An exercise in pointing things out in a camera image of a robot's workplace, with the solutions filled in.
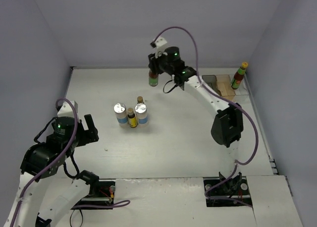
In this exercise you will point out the red sauce bottle yellow cap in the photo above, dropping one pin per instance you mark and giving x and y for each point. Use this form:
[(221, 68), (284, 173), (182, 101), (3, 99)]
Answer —
[(239, 76)]

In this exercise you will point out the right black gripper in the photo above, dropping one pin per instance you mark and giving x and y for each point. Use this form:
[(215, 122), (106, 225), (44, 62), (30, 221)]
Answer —
[(153, 65)]

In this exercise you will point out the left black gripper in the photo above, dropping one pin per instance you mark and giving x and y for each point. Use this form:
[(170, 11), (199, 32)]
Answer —
[(84, 132)]

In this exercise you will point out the clear plastic bin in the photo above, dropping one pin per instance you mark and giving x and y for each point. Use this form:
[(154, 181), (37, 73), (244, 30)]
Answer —
[(241, 93)]

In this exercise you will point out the front yellow label bottle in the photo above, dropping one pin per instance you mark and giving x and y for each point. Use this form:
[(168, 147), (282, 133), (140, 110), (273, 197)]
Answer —
[(132, 119)]

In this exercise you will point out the white granule jar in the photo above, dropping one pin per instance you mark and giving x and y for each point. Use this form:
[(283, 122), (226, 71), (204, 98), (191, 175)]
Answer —
[(142, 114), (120, 111)]

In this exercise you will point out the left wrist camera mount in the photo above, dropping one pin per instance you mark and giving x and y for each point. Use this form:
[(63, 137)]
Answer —
[(65, 109)]

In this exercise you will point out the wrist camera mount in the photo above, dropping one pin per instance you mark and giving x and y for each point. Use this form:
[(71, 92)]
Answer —
[(65, 109), (160, 44)]

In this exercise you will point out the amber plastic bin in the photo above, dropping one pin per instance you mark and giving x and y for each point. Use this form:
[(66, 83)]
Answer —
[(223, 85)]

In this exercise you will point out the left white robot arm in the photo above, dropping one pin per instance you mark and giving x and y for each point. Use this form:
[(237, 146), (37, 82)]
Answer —
[(40, 164)]

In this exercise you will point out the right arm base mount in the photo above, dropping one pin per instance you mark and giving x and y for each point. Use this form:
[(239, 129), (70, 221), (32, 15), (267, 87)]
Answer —
[(234, 193)]

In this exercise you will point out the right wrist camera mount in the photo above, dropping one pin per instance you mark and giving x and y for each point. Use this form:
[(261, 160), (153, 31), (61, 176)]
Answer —
[(160, 44)]

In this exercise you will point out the rear yellow label bottle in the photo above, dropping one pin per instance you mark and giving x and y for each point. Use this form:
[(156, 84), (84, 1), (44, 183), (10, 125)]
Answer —
[(140, 100)]

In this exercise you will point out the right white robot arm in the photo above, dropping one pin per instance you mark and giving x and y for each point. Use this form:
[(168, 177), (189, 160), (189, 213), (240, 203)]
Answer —
[(227, 121)]

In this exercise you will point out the yellow label bottle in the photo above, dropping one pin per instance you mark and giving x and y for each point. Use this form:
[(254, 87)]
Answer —
[(140, 100), (132, 119)]

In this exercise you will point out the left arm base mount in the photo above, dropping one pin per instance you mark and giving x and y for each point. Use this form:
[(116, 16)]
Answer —
[(101, 192)]

